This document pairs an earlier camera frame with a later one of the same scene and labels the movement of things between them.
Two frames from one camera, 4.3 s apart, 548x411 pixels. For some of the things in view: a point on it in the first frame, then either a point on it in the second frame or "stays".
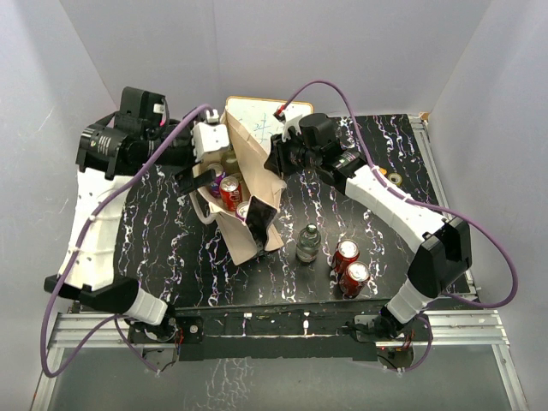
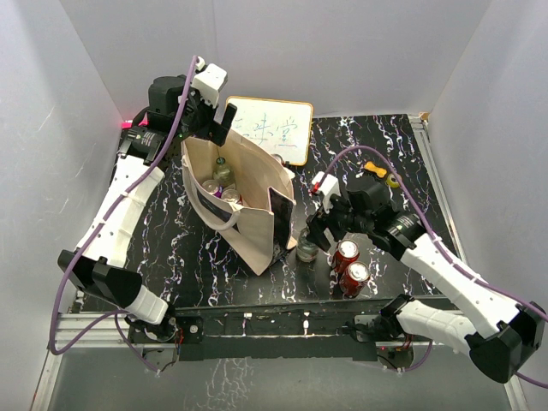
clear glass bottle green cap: x=229 y=163 -> x=223 y=174
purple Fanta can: x=214 y=187 stays
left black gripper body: x=178 y=153 -> x=199 y=119
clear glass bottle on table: x=308 y=244 stays
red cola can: x=347 y=252 stays
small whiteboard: x=257 y=116 stays
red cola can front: x=354 y=279 stays
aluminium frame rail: x=476 y=328 stays
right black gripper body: x=293 y=156 -> x=342 y=219
